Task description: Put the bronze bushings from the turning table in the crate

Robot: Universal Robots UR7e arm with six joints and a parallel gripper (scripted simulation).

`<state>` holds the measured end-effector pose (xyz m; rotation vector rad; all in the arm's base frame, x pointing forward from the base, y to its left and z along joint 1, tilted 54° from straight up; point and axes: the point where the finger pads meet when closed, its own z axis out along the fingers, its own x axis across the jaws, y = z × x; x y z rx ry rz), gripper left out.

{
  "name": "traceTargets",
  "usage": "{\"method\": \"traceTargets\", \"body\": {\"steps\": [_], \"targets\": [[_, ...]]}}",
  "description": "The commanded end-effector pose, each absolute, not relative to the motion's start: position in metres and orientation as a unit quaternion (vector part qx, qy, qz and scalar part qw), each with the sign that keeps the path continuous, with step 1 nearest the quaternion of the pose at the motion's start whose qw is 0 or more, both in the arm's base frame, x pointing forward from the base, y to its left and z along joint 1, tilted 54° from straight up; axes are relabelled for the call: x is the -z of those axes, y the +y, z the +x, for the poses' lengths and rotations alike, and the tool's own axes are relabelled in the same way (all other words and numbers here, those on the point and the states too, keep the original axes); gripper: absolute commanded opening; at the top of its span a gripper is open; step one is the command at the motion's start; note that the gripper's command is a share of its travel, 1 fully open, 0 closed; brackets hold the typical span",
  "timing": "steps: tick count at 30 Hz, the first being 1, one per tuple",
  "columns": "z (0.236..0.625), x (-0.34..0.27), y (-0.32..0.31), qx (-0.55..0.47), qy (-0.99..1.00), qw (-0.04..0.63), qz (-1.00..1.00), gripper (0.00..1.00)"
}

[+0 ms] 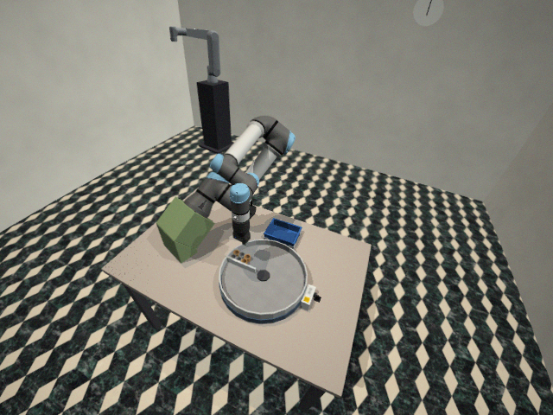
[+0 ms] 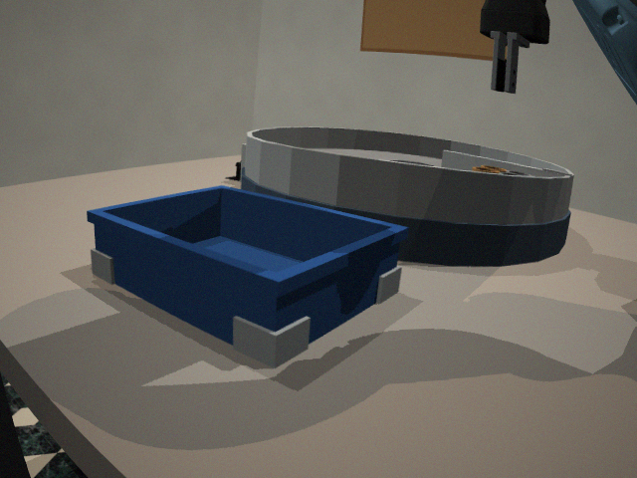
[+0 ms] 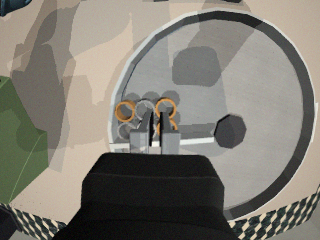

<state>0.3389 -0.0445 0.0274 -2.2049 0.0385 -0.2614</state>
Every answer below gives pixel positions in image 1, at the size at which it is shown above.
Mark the blue plastic crate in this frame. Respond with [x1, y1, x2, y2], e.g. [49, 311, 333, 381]
[264, 218, 302, 249]

